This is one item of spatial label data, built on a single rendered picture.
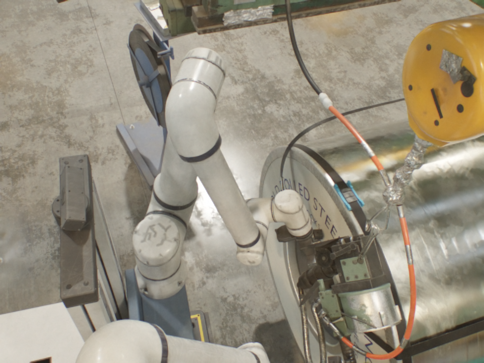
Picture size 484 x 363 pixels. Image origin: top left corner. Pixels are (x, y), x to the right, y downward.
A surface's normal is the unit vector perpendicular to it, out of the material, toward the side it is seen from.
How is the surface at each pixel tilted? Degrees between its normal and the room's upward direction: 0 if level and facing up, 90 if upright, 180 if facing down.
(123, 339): 36
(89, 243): 0
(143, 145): 0
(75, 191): 29
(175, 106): 41
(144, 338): 54
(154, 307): 0
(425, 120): 90
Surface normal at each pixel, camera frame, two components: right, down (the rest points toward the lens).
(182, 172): 0.02, 0.81
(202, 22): 0.34, 0.76
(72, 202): 0.53, -0.61
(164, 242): 0.14, -0.48
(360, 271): -0.67, 0.00
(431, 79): -0.94, 0.23
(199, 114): 0.50, 0.02
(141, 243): -0.07, -0.48
